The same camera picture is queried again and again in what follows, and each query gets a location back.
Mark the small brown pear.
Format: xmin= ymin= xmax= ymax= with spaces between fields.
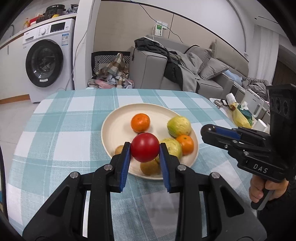
xmin=114 ymin=145 xmax=124 ymax=155

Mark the brown kiwi-like fruit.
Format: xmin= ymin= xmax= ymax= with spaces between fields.
xmin=140 ymin=160 xmax=161 ymax=176

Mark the orange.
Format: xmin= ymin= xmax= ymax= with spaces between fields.
xmin=176 ymin=135 xmax=194 ymax=156
xmin=130 ymin=113 xmax=151 ymax=133

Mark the large red tomato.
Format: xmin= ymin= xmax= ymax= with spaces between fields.
xmin=130 ymin=133 xmax=159 ymax=163

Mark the yellow guava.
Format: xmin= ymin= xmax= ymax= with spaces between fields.
xmin=167 ymin=115 xmax=192 ymax=138

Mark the person's right hand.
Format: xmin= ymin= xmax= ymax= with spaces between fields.
xmin=249 ymin=175 xmax=289 ymax=203

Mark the yellow plastic bag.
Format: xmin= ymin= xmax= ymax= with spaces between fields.
xmin=230 ymin=101 xmax=253 ymax=128

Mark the white side table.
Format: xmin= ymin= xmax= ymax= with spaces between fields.
xmin=210 ymin=98 xmax=270 ymax=133

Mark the cream round plate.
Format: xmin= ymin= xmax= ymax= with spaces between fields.
xmin=101 ymin=103 xmax=199 ymax=180

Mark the teal checkered tablecloth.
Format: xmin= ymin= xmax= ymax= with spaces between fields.
xmin=6 ymin=89 xmax=254 ymax=241

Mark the grey sofa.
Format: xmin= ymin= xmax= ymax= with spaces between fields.
xmin=129 ymin=35 xmax=249 ymax=98

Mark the grey sofa cushion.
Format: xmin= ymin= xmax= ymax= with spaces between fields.
xmin=199 ymin=58 xmax=229 ymax=80

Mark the dark clothes pile on sofa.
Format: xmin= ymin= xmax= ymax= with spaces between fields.
xmin=129 ymin=37 xmax=202 ymax=93

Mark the plaid cloth in basket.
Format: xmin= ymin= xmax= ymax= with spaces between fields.
xmin=94 ymin=53 xmax=134 ymax=89

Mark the black patterned laundry basket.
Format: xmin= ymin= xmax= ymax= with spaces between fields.
xmin=91 ymin=51 xmax=130 ymax=77

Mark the white washing machine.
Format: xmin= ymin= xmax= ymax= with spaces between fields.
xmin=23 ymin=18 xmax=75 ymax=103

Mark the black rice cooker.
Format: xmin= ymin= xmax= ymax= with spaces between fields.
xmin=44 ymin=4 xmax=66 ymax=19

